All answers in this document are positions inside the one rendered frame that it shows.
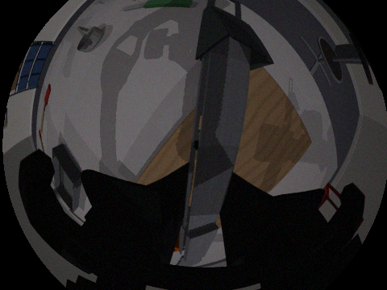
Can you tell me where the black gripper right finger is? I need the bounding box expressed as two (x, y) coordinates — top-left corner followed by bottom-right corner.
(219, 172), (326, 267)

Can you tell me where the grey saucepan with long handle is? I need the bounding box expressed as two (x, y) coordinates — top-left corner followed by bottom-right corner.
(77, 26), (102, 52)

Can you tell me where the brown wooden board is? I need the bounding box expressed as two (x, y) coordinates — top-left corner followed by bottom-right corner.
(136, 67), (312, 193)

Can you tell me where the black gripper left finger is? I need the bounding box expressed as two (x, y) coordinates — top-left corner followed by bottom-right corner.
(81, 161), (190, 264)

